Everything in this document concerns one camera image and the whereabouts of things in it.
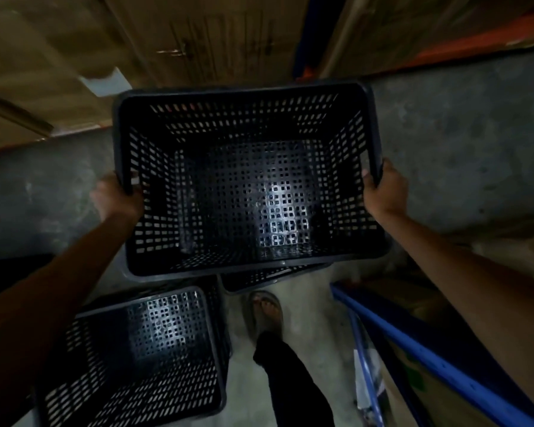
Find white paper label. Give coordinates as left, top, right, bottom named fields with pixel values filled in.
left=78, top=66, right=133, bottom=98

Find person's right hand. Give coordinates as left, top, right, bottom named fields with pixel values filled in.
left=361, top=158, right=410, bottom=220

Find person's sandaled foot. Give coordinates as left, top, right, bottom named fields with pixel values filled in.
left=243, top=291, right=285, bottom=347

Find brown cardboard box with green print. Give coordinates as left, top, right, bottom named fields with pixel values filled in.
left=374, top=280, right=499, bottom=427

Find person's leg in black trousers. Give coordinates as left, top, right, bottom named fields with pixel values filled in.
left=253, top=331, right=336, bottom=427

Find person's right forearm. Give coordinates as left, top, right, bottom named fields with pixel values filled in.
left=376, top=209, right=534, bottom=420

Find person's left forearm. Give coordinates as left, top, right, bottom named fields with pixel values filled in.
left=0, top=210, right=136, bottom=427

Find black perforated plastic basket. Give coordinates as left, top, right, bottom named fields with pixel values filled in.
left=112, top=80, right=393, bottom=283
left=220, top=261, right=334, bottom=294
left=35, top=280, right=233, bottom=427

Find person's left hand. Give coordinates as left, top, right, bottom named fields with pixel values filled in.
left=89, top=172, right=145, bottom=224

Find orange metal rack beam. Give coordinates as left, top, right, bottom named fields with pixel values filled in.
left=374, top=11, right=534, bottom=76

